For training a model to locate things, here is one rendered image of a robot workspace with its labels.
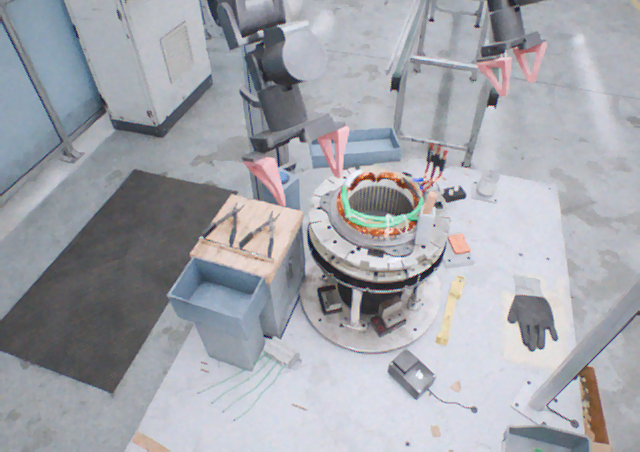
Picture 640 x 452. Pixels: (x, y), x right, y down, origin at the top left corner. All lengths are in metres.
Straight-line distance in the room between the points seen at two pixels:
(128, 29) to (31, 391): 1.98
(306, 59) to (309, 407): 0.80
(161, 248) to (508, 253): 1.76
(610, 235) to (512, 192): 1.34
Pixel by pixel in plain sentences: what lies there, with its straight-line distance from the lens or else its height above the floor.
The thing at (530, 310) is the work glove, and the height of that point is 0.80.
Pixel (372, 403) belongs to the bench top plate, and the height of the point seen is 0.78.
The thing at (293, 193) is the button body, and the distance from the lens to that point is 1.17.
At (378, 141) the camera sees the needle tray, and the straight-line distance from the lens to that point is 1.30.
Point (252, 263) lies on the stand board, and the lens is 0.93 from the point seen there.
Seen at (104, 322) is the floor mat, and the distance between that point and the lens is 2.30.
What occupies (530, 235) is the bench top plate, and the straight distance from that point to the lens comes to 1.49.
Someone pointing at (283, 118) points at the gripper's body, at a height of 1.48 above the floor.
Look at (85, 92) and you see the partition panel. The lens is 3.41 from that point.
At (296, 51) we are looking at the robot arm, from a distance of 0.51.
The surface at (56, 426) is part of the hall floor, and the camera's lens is 2.17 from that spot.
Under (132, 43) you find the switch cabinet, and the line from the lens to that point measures 2.96.
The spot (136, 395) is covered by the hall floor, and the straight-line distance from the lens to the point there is 2.08.
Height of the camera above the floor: 1.80
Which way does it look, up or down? 45 degrees down
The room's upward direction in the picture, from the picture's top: straight up
